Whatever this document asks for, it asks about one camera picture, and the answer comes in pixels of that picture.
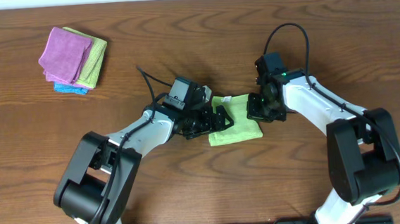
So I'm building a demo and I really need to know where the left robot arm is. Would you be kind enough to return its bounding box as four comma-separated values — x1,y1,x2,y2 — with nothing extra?
53,104,234,224

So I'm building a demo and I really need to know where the light green microfiber cloth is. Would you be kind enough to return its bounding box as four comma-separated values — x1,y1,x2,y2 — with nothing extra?
208,94,263,147

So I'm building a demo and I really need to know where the green folded cloth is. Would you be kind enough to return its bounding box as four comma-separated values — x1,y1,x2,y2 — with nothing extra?
63,27,107,89

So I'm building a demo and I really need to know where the purple folded cloth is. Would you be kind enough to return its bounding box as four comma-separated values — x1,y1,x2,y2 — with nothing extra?
38,27,93,85

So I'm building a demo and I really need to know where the blue folded cloth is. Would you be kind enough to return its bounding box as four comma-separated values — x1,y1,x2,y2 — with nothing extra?
54,82,89,95

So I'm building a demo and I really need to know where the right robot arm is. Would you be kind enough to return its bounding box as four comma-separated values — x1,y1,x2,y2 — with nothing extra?
246,70,400,224

